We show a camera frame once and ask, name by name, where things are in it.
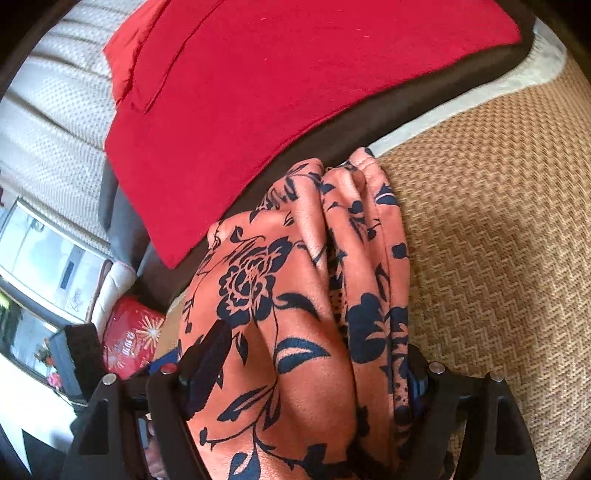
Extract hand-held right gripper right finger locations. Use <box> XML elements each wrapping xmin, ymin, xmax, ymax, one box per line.
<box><xmin>402</xmin><ymin>344</ymin><xmax>543</xmax><ymax>480</ymax></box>

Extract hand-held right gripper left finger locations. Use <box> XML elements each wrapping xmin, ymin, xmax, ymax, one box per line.
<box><xmin>60</xmin><ymin>318</ymin><xmax>232</xmax><ymax>480</ymax></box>

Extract orange floral pants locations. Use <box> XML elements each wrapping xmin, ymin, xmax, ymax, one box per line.
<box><xmin>178</xmin><ymin>147</ymin><xmax>411</xmax><ymax>480</ymax></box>

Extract glass window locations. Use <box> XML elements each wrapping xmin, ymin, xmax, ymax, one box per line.
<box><xmin>0</xmin><ymin>196</ymin><xmax>114</xmax><ymax>333</ymax></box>

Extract woven mat with cream border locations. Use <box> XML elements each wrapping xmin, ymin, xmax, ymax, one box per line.
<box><xmin>152</xmin><ymin>23</ymin><xmax>591</xmax><ymax>480</ymax></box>

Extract cream perforated backrest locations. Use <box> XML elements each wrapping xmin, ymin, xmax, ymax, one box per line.
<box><xmin>0</xmin><ymin>4</ymin><xmax>148</xmax><ymax>250</ymax></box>

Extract folded red garment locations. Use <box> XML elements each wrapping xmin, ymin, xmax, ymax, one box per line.
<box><xmin>102</xmin><ymin>0</ymin><xmax>522</xmax><ymax>271</ymax></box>

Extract brown sofa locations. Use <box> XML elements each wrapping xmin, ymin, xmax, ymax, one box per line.
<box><xmin>97</xmin><ymin>0</ymin><xmax>539</xmax><ymax>310</ymax></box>

